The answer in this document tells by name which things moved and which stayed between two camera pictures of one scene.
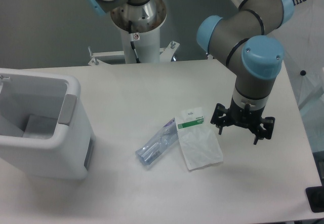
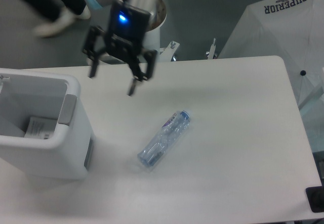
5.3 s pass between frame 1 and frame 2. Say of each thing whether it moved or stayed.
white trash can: stayed
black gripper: moved
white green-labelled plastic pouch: moved
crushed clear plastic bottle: stayed
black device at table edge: stayed
